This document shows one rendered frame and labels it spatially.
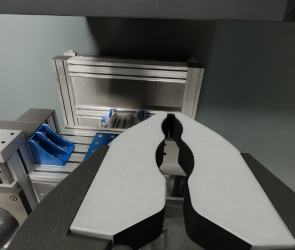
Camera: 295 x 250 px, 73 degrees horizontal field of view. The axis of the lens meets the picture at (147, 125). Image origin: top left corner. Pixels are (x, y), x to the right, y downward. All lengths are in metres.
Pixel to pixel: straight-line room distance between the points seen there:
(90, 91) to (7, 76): 0.70
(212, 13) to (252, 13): 0.06
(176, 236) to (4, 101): 1.65
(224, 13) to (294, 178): 2.00
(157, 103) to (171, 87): 0.13
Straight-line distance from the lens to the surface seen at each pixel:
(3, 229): 0.65
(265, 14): 0.41
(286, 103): 1.72
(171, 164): 0.46
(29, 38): 1.58
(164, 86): 1.20
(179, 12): 0.38
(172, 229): 0.51
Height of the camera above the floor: 1.32
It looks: 57 degrees down
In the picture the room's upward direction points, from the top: 174 degrees counter-clockwise
